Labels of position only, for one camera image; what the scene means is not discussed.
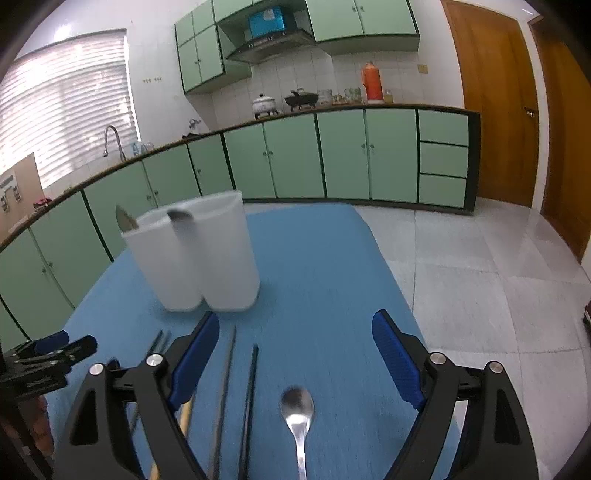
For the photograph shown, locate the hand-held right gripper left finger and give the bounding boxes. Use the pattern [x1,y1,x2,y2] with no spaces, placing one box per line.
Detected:
[54,311,221,480]

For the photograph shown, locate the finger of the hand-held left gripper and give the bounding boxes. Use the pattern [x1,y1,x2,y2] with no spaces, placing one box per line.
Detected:
[4,330,71,365]
[14,336,99,377]

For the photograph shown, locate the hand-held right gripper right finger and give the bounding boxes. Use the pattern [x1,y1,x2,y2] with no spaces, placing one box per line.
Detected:
[372,309,540,480]

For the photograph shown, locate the wooden chopstick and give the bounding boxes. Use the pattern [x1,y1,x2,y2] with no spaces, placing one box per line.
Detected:
[148,401,192,480]

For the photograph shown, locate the white plastic cup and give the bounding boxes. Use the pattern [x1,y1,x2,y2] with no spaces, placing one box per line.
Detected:
[121,210,204,312]
[185,190,260,312]

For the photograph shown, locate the silver metal spoon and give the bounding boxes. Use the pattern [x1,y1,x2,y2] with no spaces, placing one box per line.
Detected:
[279,387,315,480]
[115,205,139,232]

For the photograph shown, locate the blue tablecloth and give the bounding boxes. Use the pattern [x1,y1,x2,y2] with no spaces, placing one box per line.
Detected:
[44,203,462,480]

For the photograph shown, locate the dark metal spoon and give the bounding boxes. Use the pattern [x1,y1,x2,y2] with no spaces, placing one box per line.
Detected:
[166,209,197,245]

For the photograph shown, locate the cardboard box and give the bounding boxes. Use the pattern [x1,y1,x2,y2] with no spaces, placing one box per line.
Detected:
[0,153,44,237]

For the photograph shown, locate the chrome kitchen faucet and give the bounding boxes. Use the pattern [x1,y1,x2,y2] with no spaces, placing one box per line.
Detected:
[104,124,127,162]

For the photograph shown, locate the green lower kitchen cabinets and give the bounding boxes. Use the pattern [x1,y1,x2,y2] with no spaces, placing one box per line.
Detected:
[0,105,481,342]

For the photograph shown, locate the white window blinds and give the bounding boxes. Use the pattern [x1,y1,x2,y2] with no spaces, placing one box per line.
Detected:
[0,30,140,188]

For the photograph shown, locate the white cooking pot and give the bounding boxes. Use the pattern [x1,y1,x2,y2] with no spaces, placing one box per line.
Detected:
[252,93,279,116]

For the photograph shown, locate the row of glass jars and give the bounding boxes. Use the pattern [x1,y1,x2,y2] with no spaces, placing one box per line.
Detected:
[318,88,363,105]

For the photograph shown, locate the black wok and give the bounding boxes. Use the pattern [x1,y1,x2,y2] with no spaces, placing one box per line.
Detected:
[284,89,319,112]

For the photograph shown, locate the wooden door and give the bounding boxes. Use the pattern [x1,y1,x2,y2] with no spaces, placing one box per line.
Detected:
[441,0,540,208]
[529,21,591,265]

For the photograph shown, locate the orange thermos flask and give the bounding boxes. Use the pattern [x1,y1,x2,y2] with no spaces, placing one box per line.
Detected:
[361,61,384,103]

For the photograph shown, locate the steel range hood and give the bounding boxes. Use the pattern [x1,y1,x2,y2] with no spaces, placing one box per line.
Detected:
[224,28,317,65]

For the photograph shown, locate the blue box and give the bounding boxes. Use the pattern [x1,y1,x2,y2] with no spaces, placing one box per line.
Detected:
[248,7,284,40]

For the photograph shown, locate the green upper wall cabinets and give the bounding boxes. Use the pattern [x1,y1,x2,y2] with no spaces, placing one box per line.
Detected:
[305,0,421,57]
[174,0,254,95]

